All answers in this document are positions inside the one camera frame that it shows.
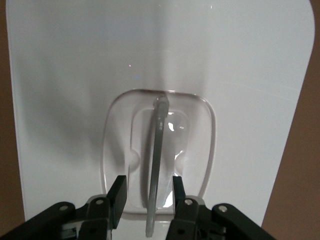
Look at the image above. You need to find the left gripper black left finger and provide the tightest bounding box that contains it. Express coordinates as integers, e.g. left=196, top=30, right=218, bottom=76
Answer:
left=0, top=174, right=128, bottom=240

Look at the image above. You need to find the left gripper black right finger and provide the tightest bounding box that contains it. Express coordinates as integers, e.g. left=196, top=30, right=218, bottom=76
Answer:
left=166, top=175, right=273, bottom=240

